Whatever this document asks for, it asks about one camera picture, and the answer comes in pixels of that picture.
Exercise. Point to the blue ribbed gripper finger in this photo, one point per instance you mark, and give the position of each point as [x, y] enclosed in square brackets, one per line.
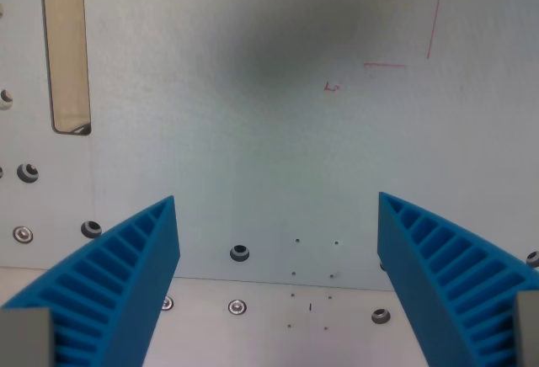
[139, 266]
[425, 266]

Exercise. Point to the silver round head screw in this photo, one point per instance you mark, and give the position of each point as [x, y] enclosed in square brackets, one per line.
[168, 303]
[23, 234]
[237, 307]

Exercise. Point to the dark countersunk bolt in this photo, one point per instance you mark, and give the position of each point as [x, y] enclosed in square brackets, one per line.
[28, 173]

